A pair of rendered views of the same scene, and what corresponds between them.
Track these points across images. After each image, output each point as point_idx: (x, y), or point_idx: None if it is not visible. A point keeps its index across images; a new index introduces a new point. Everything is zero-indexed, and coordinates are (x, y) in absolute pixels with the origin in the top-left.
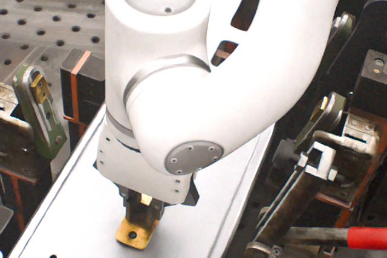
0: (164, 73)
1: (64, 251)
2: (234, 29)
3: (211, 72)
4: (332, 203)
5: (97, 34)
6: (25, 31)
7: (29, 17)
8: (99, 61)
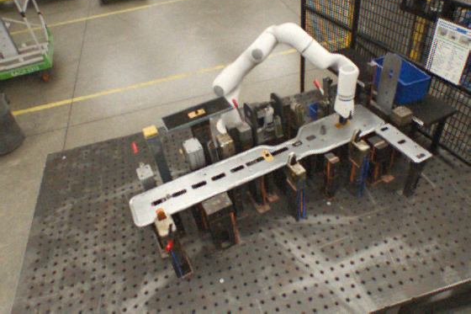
0: None
1: (362, 125)
2: (288, 147)
3: (348, 61)
4: None
5: (293, 241)
6: (318, 257)
7: (313, 263)
8: (328, 157)
